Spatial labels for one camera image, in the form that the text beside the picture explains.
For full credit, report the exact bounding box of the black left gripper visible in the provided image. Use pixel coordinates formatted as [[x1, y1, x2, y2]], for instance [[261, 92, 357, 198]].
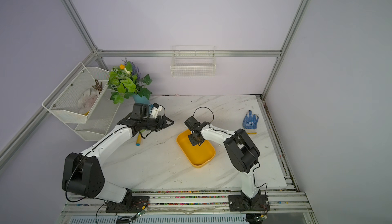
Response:
[[142, 114, 175, 131]]

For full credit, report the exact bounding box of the yellow plastic storage box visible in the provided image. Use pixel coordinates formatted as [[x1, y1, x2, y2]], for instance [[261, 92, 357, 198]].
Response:
[[177, 130, 216, 169]]

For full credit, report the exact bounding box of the green shovel with yellow handle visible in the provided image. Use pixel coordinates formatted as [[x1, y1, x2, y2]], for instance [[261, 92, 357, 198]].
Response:
[[136, 133, 143, 146]]

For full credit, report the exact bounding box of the blue dotted work glove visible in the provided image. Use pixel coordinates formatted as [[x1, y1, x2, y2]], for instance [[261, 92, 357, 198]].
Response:
[[243, 110, 259, 130]]

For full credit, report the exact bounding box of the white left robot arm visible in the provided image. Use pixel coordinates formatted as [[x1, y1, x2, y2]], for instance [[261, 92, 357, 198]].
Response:
[[62, 103, 174, 206]]

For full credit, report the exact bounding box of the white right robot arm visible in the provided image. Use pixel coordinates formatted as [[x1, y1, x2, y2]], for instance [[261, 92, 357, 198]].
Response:
[[184, 116, 260, 198]]

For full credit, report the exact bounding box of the teal vase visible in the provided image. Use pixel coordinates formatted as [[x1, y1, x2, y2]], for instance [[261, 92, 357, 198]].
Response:
[[132, 94, 150, 105]]

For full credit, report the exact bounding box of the green artificial plant bouquet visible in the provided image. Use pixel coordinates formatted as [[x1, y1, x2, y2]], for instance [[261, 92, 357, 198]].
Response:
[[108, 58, 153, 104]]

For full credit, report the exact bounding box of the brown dried twig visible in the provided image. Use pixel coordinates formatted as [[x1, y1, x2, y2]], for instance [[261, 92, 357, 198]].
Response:
[[92, 79, 103, 94]]

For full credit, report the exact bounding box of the white cloth in shelf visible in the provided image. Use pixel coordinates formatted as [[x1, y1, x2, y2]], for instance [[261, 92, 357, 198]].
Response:
[[78, 88, 99, 115]]

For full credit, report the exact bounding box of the white two-tier mesh shelf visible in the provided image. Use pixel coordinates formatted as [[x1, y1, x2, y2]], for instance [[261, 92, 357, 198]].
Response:
[[42, 63, 119, 141]]

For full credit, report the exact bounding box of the aluminium frame rail structure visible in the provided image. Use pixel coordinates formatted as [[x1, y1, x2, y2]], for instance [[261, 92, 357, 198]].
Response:
[[1, 0, 303, 224]]

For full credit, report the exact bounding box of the white wire wall basket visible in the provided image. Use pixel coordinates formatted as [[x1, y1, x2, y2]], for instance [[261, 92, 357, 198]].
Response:
[[170, 45, 216, 78]]

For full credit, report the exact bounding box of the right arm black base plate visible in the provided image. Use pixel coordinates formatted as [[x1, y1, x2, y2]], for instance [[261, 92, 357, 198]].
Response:
[[228, 190, 271, 212]]

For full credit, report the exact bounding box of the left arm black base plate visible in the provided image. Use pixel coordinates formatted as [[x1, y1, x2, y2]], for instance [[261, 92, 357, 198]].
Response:
[[105, 189, 150, 213]]

